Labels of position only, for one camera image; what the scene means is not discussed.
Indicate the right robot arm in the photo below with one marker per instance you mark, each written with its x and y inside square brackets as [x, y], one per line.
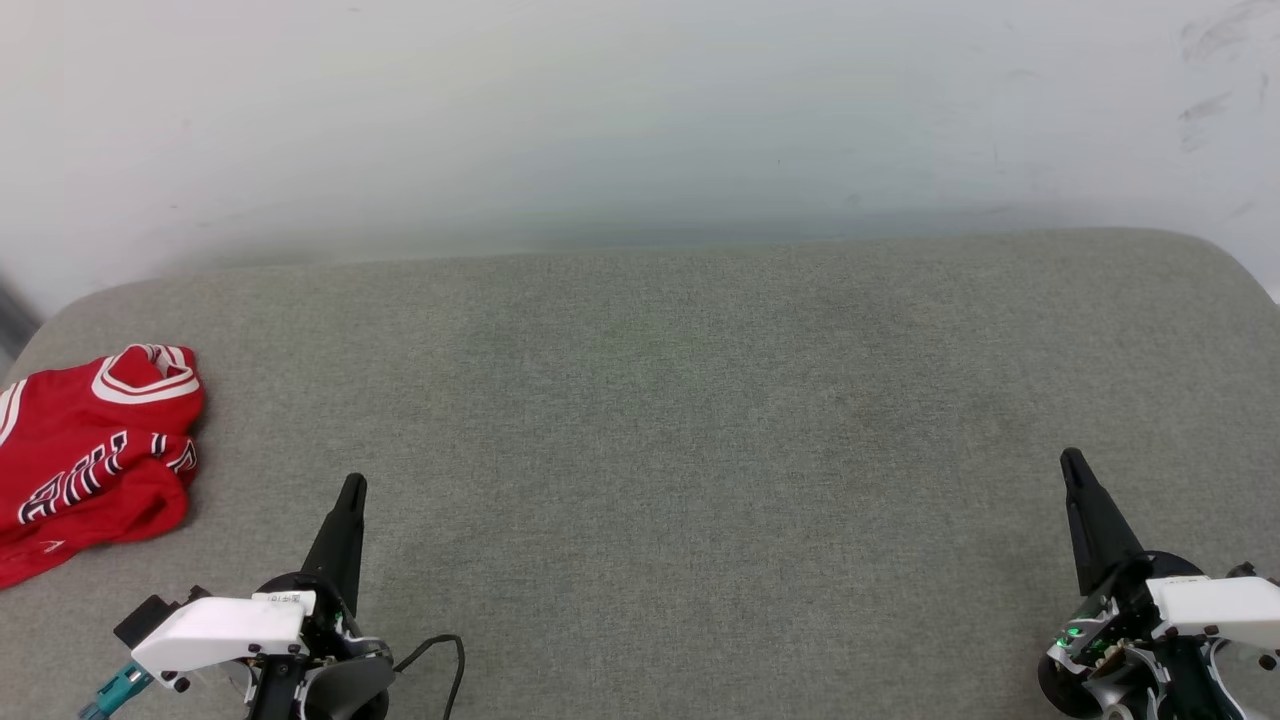
[1110, 692]

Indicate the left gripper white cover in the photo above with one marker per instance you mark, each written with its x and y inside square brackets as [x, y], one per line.
[225, 630]

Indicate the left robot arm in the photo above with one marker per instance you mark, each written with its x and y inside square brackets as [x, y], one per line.
[350, 692]

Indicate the red white basketball jersey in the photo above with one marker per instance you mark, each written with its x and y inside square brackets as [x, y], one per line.
[90, 430]

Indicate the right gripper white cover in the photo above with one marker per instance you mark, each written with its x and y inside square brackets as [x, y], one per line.
[1215, 610]

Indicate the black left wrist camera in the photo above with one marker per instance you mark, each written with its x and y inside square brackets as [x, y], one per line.
[150, 618]

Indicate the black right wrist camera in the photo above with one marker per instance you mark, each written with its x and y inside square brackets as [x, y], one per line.
[1243, 571]

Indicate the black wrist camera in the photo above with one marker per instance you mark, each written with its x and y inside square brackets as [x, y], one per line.
[1243, 571]
[150, 618]

